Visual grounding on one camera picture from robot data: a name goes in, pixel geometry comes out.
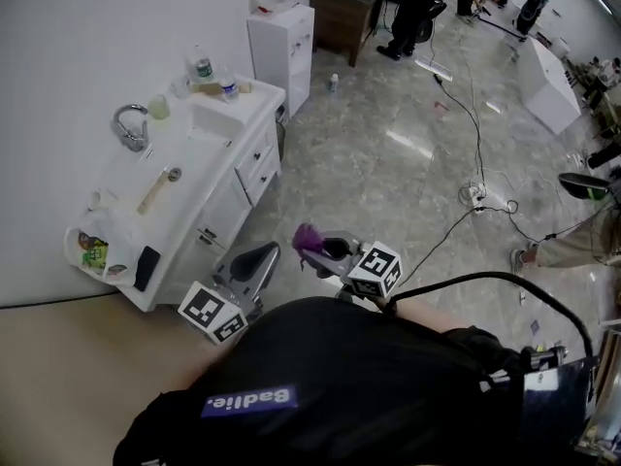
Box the white sink cabinet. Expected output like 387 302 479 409
64 73 288 314

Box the black waist pack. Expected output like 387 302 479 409
479 344 602 466

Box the black phone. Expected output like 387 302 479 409
132 245 162 293

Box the thin black cable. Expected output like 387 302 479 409
479 200 584 246

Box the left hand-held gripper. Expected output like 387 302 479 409
178 241 281 346

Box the chrome faucet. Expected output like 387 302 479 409
111 103 150 154

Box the large green label water bottle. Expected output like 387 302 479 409
186 44 215 87

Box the black pole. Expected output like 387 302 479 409
473 7 529 44

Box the thick black cable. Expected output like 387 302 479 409
387 271 597 359

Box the white plastic bag with snacks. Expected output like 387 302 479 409
64 208 143 288

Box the thin white cable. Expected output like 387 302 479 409
459 166 560 199

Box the black round bowl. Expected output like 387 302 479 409
557 171 612 203

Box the cluttered storage shelf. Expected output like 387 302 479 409
581 308 621 466

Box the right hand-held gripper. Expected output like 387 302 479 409
304 230 404 299

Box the flat wooden stick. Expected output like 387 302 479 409
136 169 169 216

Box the small blue label water bottle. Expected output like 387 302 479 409
217 65 241 104

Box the white water dispenser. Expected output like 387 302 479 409
245 3 316 118

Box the person's black shirt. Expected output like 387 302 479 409
112 295 531 466

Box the white box cabinet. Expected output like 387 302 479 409
518 35 583 136

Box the brown wooden desk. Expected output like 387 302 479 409
309 0 392 69

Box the purple cloth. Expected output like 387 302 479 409
290 222 331 271

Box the long black floor cable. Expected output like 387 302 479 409
396 205 486 291
431 72 487 199

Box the pale green cup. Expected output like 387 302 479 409
147 93 172 121

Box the white cabinet door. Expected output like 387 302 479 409
197 175 254 252
153 228 229 306

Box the white drawer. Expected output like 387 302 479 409
245 146 283 209
234 118 278 188

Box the person's left forearm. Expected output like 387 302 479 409
186 340 230 393

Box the long white power strip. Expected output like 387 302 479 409
414 57 455 83

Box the cluttered equipment table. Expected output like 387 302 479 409
566 54 621 141

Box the person's right forearm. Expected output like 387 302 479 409
387 298 473 335

